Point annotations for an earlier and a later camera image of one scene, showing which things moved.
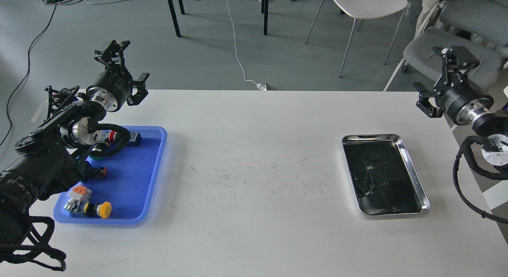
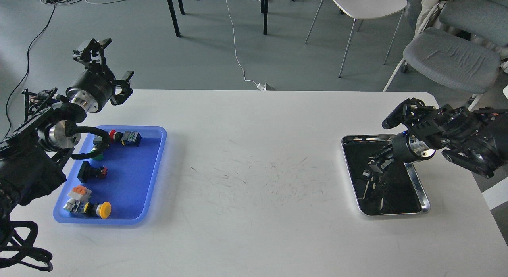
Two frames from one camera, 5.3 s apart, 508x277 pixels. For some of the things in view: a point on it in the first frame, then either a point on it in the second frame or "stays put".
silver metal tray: x=384 y=181 stays put
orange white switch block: x=77 y=197 stays put
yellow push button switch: x=103 y=209 stays put
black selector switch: x=101 y=172 stays put
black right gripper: x=462 y=101 to x=406 y=148
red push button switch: x=106 y=135 to x=114 y=137
